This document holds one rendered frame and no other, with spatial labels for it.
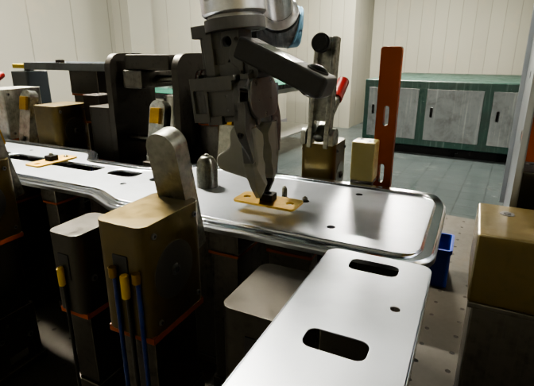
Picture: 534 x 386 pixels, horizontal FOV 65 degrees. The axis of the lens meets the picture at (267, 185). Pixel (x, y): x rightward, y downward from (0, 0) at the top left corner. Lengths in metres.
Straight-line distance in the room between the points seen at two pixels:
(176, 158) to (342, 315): 0.22
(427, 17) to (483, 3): 0.81
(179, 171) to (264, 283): 0.14
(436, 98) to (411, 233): 4.89
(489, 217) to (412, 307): 0.10
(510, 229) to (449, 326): 0.54
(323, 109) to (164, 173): 0.33
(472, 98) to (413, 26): 2.77
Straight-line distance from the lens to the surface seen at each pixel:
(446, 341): 0.86
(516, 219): 0.41
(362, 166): 0.65
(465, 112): 5.34
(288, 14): 1.25
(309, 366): 0.30
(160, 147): 0.43
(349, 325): 0.33
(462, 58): 7.65
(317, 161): 0.69
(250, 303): 0.39
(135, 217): 0.41
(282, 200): 0.53
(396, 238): 0.48
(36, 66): 1.30
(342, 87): 0.77
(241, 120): 0.48
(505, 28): 7.62
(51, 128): 1.05
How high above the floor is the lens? 1.19
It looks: 18 degrees down
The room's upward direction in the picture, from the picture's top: straight up
